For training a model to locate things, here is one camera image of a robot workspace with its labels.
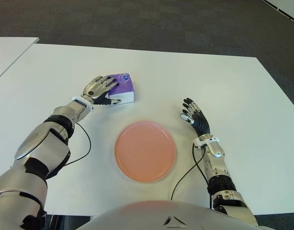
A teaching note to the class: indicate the round pink plate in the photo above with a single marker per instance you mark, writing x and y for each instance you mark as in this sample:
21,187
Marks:
145,152

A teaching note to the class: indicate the silver robot torso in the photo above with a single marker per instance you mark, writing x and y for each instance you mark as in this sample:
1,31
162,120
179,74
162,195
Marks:
147,215

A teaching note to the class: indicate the white neighbouring table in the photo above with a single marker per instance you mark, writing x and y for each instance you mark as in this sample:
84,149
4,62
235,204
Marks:
8,52

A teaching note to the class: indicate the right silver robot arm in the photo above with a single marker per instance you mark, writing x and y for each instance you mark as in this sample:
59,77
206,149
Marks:
218,167

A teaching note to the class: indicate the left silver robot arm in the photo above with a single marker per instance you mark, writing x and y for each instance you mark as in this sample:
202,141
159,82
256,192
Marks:
39,148

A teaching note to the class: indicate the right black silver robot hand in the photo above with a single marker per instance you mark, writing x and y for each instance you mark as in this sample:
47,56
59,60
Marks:
200,123

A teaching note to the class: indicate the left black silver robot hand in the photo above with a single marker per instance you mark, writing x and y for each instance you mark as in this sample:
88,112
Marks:
95,88

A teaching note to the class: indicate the purple tissue paper pack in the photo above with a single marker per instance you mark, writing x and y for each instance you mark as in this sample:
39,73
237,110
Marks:
124,87

